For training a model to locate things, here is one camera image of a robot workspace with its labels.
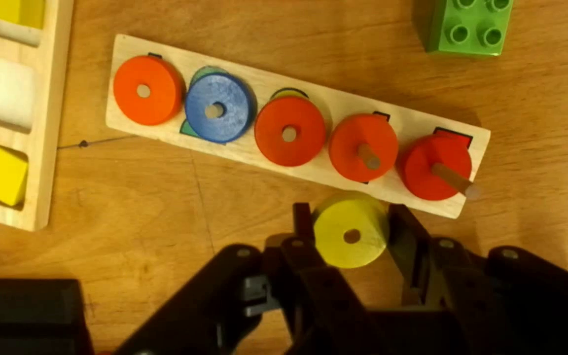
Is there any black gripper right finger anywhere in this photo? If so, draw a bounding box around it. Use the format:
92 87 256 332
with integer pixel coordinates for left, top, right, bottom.
388 203 568 355

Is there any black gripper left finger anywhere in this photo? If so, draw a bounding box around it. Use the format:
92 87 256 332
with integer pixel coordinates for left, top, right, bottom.
114 201 378 355

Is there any yellow round wooden block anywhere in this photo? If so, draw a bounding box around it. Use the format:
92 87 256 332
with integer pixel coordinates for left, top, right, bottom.
311 192 390 270

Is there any wooden peg stacking board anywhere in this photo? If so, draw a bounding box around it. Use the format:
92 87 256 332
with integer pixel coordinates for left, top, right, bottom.
102 32 493 221

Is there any orange round wooden block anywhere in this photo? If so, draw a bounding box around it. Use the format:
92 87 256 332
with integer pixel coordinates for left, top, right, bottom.
327 113 400 186
110 54 187 128
252 95 331 170

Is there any wooden shape sorter board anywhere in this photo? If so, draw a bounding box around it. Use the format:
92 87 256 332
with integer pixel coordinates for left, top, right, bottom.
0 0 74 233

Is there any red round wooden block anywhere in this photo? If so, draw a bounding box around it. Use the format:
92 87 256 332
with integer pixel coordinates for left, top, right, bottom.
394 132 475 203

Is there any blue round wooden block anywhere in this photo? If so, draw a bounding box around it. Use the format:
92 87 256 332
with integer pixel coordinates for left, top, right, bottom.
183 69 258 146

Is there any green round wooden block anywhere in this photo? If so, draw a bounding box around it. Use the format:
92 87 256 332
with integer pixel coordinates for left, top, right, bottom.
179 63 232 140

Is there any green Duplo brick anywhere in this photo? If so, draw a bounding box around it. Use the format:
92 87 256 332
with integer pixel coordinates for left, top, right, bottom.
425 0 516 59

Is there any yellow wooden shape block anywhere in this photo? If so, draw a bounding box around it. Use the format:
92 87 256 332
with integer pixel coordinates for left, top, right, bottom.
0 0 47 30

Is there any long black handle bar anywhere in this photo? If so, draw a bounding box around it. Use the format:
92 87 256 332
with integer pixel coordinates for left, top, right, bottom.
0 276 96 355

